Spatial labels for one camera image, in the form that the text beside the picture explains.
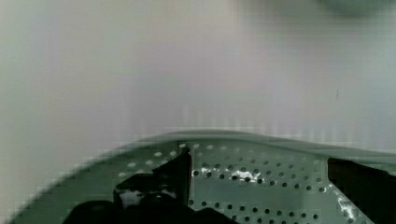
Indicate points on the light green mug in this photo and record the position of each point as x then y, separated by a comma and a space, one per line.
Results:
357, 7

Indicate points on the green perforated strainer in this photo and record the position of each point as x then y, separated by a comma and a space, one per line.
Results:
252, 179

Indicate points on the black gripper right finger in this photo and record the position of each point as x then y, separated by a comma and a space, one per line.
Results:
372, 190

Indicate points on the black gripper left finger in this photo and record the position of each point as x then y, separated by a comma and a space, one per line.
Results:
159, 197

